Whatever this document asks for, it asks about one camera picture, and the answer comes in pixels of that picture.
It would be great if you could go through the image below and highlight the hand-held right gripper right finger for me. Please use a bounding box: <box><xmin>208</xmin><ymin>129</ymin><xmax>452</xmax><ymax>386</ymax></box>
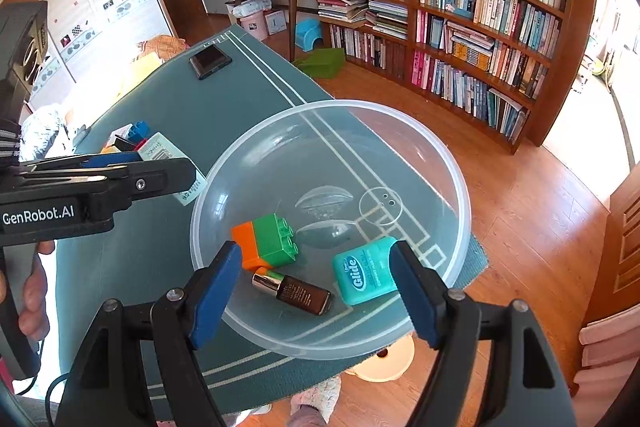
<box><xmin>389</xmin><ymin>239</ymin><xmax>578</xmax><ymax>427</ymax></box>

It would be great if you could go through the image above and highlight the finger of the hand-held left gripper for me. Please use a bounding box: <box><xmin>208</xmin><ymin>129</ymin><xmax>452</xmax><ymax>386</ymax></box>
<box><xmin>20</xmin><ymin>158</ymin><xmax>196</xmax><ymax>212</ymax></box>
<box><xmin>20</xmin><ymin>134</ymin><xmax>147</xmax><ymax>168</ymax></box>

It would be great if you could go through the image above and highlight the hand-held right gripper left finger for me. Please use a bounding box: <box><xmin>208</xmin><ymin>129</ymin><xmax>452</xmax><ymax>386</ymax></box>
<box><xmin>55</xmin><ymin>241</ymin><xmax>243</xmax><ymax>427</ymax></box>

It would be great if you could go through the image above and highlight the white red carton box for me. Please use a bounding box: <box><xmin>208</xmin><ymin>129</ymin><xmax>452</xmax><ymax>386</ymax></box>
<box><xmin>137</xmin><ymin>132</ymin><xmax>208</xmax><ymax>206</ymax></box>

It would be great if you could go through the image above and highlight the blue building block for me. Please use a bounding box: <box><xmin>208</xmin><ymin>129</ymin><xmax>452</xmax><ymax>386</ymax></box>
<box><xmin>125</xmin><ymin>121</ymin><xmax>152</xmax><ymax>142</ymax></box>

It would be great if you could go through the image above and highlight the teal dental floss box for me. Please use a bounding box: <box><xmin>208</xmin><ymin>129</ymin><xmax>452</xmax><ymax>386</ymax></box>
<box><xmin>332</xmin><ymin>237</ymin><xmax>401</xmax><ymax>306</ymax></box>

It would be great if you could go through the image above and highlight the orange green building block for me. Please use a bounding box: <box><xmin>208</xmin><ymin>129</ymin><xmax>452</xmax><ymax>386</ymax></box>
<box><xmin>231</xmin><ymin>213</ymin><xmax>300</xmax><ymax>272</ymax></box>

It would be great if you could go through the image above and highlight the brown cosmetic bottle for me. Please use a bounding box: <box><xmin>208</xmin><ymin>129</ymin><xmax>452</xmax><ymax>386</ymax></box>
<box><xmin>251</xmin><ymin>267</ymin><xmax>333</xmax><ymax>316</ymax></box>

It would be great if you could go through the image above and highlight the clear plastic bowl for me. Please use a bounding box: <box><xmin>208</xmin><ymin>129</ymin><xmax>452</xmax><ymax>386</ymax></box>
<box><xmin>190</xmin><ymin>99</ymin><xmax>472</xmax><ymax>360</ymax></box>

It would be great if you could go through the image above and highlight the teal cloth-covered desktop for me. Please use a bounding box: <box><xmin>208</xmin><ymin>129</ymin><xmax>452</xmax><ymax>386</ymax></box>
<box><xmin>55</xmin><ymin>24</ymin><xmax>490</xmax><ymax>408</ymax></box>

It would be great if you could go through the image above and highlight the person's left hand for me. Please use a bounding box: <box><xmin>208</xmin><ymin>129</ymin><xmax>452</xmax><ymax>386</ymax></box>
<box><xmin>17</xmin><ymin>241</ymin><xmax>56</xmax><ymax>342</ymax></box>

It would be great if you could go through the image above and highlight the patterned white cloth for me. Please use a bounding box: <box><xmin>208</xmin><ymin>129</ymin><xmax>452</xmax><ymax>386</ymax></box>
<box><xmin>20</xmin><ymin>104</ymin><xmax>76</xmax><ymax>162</ymax></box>

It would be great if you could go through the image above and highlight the cream round stool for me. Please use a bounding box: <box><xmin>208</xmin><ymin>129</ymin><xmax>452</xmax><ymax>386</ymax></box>
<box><xmin>345</xmin><ymin>337</ymin><xmax>416</xmax><ymax>383</ymax></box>

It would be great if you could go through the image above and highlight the yellow blanket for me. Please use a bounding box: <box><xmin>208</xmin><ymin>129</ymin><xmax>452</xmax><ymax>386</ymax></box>
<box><xmin>120</xmin><ymin>34</ymin><xmax>188</xmax><ymax>92</ymax></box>

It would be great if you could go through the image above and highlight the person's leg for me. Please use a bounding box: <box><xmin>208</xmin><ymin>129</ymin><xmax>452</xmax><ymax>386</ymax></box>
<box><xmin>220</xmin><ymin>376</ymin><xmax>343</xmax><ymax>427</ymax></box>

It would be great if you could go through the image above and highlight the pink bin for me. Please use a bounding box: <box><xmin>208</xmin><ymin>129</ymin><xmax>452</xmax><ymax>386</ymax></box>
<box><xmin>240</xmin><ymin>12</ymin><xmax>268</xmax><ymax>42</ymax></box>

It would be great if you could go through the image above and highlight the white plastic bag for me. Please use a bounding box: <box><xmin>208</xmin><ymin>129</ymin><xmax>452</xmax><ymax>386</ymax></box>
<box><xmin>232</xmin><ymin>0</ymin><xmax>273</xmax><ymax>18</ymax></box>

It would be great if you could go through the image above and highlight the white floor box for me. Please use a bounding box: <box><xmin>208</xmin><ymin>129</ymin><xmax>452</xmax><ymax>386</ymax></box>
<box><xmin>264</xmin><ymin>9</ymin><xmax>288</xmax><ymax>36</ymax></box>

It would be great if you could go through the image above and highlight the white radiator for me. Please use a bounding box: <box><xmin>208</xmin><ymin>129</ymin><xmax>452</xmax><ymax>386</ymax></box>
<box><xmin>572</xmin><ymin>317</ymin><xmax>640</xmax><ymax>413</ymax></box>

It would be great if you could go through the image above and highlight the wooden door panel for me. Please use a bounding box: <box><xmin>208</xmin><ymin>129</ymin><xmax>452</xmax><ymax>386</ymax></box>
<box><xmin>580</xmin><ymin>172</ymin><xmax>640</xmax><ymax>333</ymax></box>

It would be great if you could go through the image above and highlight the blue plastic stool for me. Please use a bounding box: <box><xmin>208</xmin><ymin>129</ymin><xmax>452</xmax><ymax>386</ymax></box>
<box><xmin>295</xmin><ymin>19</ymin><xmax>323</xmax><ymax>54</ymax></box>

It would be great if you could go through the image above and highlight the wooden bookshelf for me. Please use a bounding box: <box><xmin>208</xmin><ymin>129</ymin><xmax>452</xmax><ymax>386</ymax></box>
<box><xmin>305</xmin><ymin>0</ymin><xmax>598</xmax><ymax>155</ymax></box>

